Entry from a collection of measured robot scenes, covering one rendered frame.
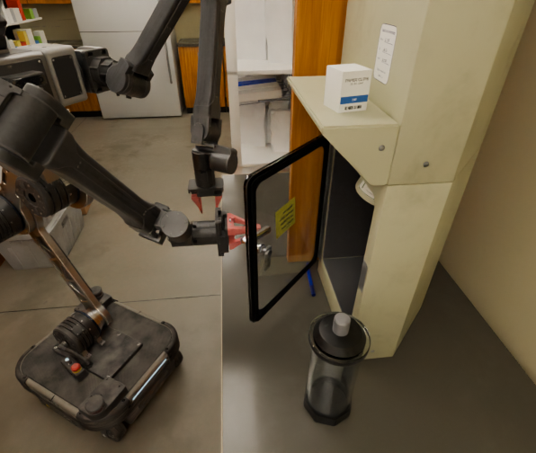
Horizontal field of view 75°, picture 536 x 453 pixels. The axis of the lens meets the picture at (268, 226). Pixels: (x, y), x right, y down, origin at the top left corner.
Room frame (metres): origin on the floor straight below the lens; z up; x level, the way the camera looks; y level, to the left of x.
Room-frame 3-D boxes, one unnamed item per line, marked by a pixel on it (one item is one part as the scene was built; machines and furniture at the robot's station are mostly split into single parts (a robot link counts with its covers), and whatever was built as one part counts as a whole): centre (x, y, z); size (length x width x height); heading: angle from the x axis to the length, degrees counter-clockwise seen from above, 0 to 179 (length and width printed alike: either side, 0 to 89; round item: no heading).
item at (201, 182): (0.91, 0.18, 1.21); 0.10 x 0.07 x 0.07; 97
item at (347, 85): (0.57, -0.12, 1.54); 0.05 x 0.05 x 0.06; 20
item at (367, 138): (0.64, -0.12, 1.46); 0.32 x 0.11 x 0.10; 6
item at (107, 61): (1.14, 0.49, 1.45); 0.09 x 0.08 x 0.12; 154
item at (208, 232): (0.66, 0.14, 1.19); 0.07 x 0.07 x 0.10; 6
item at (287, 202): (0.67, -0.05, 1.19); 0.30 x 0.01 x 0.40; 142
